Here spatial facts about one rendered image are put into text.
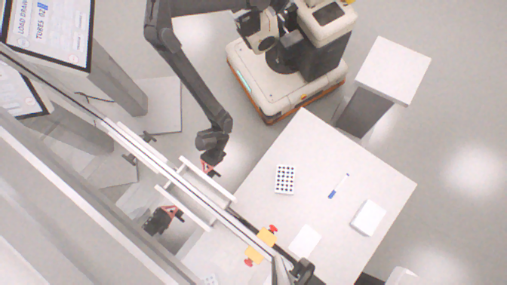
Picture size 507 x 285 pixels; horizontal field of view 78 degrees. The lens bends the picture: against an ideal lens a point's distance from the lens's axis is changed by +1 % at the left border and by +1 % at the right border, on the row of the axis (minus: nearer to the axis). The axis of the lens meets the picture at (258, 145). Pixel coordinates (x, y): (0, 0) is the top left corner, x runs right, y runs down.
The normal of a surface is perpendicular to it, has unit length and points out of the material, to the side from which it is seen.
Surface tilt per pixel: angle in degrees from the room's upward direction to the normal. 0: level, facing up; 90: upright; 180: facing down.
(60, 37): 50
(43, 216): 0
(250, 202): 0
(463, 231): 0
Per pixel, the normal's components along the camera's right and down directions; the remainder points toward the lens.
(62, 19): 0.74, -0.25
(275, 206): -0.04, -0.27
